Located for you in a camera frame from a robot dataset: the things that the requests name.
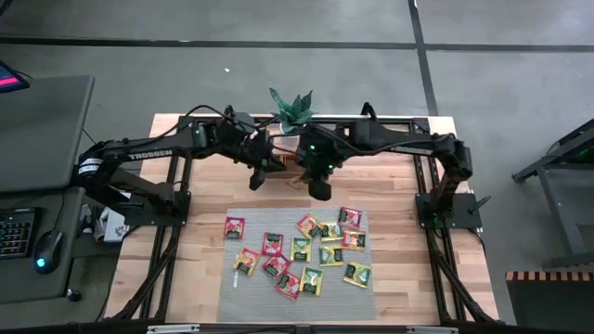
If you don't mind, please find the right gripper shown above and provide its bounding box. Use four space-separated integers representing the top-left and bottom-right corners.
296 132 347 202

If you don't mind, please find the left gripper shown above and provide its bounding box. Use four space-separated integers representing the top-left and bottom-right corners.
234 129 288 192

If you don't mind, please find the orange foil tea bag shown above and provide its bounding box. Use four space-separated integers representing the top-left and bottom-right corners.
295 213 323 239
342 229 368 251
233 247 262 277

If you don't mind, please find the brown cardboard box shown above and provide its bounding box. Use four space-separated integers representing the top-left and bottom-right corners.
278 150 302 185

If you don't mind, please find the green snake plant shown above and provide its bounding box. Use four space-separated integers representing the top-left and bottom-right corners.
268 87 317 135

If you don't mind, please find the grey woven placemat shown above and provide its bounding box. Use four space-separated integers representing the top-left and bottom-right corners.
216 207 377 323

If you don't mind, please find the small white box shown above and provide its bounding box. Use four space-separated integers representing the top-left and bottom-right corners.
99 206 131 244

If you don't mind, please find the grey raised desk top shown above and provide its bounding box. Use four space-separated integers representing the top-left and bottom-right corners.
0 75 96 194

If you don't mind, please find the black computer mouse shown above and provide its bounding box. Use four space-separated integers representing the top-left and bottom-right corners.
32 230 64 275

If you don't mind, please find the black metal cart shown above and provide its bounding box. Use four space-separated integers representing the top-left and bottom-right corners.
512 118 594 270

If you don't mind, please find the black backlit keyboard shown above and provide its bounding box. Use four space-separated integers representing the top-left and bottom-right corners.
0 207 41 260

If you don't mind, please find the grey desk surface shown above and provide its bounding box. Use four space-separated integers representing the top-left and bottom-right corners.
0 187 87 305

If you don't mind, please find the striped wood black board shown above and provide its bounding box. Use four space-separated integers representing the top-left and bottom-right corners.
504 270 594 334

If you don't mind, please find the tablet screen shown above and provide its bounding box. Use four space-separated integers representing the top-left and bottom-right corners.
0 59 32 95

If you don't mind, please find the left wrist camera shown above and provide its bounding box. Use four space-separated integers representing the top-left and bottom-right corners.
226 109 257 135

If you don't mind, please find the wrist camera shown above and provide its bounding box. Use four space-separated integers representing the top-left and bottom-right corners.
226 109 257 135
347 119 372 143

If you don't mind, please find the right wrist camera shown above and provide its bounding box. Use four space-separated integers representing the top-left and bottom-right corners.
347 119 372 143

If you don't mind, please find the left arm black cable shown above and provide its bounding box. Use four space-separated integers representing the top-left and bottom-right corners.
157 104 242 140

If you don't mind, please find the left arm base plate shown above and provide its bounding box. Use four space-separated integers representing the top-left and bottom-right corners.
123 189 192 228

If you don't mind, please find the black aluminium table frame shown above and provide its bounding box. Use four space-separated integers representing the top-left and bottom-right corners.
104 113 500 326

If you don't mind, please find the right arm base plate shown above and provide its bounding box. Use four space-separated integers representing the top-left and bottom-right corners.
415 192 492 229

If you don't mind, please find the silver metal bracket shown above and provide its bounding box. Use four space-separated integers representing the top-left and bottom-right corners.
407 326 459 334
147 324 200 334

